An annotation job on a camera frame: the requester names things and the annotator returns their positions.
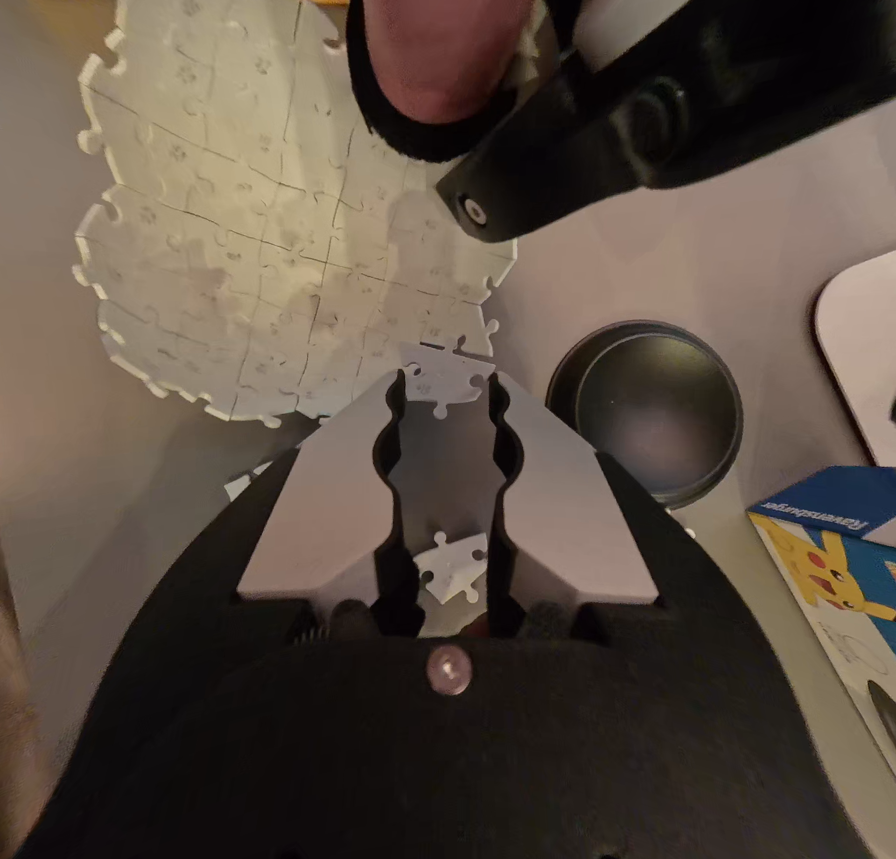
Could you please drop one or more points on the white curved puzzle ball shell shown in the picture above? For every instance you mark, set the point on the white curved puzzle ball shell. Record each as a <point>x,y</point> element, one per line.
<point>245,208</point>

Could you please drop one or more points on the black round tin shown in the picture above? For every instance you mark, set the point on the black round tin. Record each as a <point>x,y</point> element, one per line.
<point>651,411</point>

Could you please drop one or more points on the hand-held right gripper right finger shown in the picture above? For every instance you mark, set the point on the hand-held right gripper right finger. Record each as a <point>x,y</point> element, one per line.
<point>567,516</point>

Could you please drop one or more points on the white rounded board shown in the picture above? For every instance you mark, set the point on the white rounded board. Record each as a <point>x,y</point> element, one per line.
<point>861,341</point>

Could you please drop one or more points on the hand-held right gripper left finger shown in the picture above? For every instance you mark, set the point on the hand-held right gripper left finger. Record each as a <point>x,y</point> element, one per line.
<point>315,502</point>

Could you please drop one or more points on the blue and white puzzle box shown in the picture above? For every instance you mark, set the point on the blue and white puzzle box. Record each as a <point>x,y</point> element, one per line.
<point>826,565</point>

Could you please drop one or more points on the white puzzle piece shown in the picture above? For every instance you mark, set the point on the white puzzle piece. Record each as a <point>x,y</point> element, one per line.
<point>241,486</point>
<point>455,568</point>
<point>448,376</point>

